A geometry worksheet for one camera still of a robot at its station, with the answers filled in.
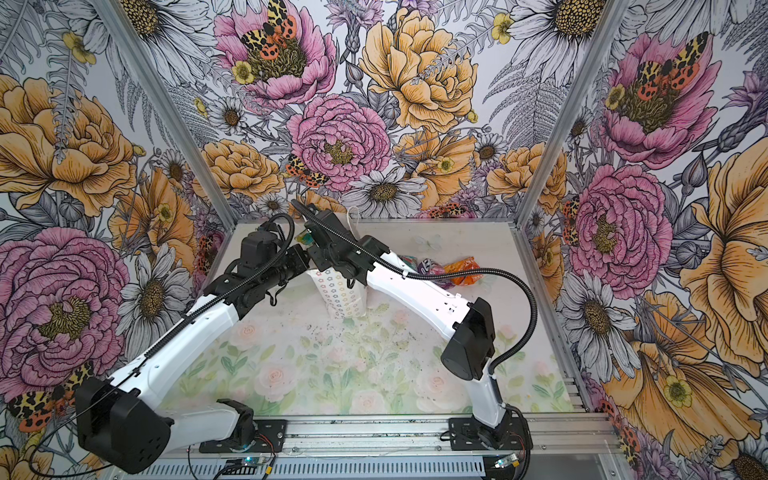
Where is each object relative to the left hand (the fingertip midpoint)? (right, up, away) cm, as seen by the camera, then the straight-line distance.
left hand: (312, 262), depth 80 cm
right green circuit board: (+50, -46, -9) cm, 68 cm away
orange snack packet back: (+45, -2, +21) cm, 49 cm away
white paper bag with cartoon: (+7, -10, +3) cm, 12 cm away
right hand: (+4, +3, -3) cm, 6 cm away
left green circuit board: (-12, -46, -9) cm, 49 cm away
